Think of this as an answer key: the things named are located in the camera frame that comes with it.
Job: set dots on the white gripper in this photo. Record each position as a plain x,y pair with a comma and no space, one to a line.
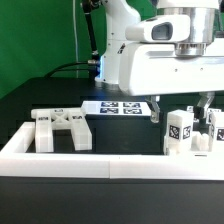
159,61

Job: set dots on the white chair seat part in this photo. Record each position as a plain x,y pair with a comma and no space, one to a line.
197,145

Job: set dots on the white chair back frame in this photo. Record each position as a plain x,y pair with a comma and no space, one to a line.
53,119

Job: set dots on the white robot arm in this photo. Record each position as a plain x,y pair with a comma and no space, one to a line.
205,25

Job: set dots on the left small tag cube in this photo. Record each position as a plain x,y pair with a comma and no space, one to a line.
190,109

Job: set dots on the small tag cube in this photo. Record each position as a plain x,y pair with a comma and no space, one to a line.
190,109
209,113

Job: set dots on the right small tag cube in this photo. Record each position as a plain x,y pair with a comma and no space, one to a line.
209,113

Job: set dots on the white marker sheet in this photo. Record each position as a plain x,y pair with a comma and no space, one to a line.
116,108

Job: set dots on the white U-shaped fence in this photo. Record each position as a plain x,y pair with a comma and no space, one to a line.
15,160

